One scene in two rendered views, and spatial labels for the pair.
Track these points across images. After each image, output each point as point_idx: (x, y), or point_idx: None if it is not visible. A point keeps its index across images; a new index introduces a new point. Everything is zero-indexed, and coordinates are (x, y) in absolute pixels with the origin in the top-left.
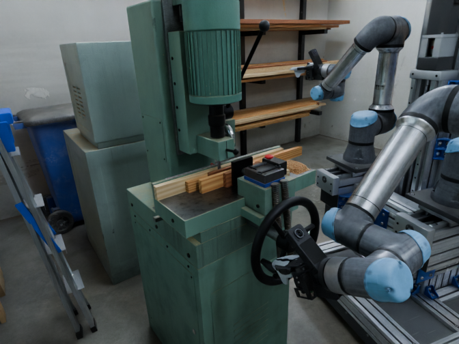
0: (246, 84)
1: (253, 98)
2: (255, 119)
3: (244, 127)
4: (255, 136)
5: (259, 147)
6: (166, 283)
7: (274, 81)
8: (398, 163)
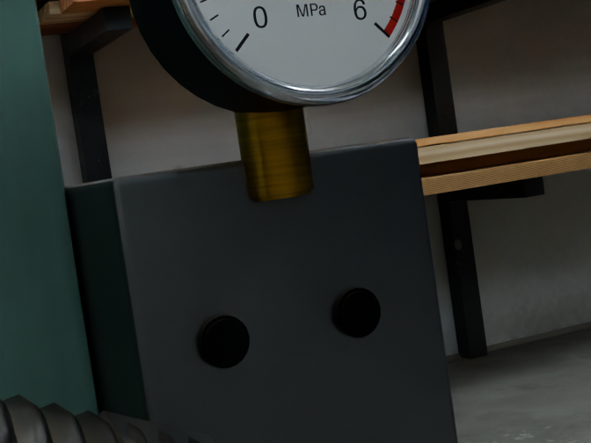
0: (449, 38)
1: (489, 98)
2: (483, 148)
3: (429, 180)
4: (520, 268)
5: (550, 316)
6: None
7: (583, 28)
8: None
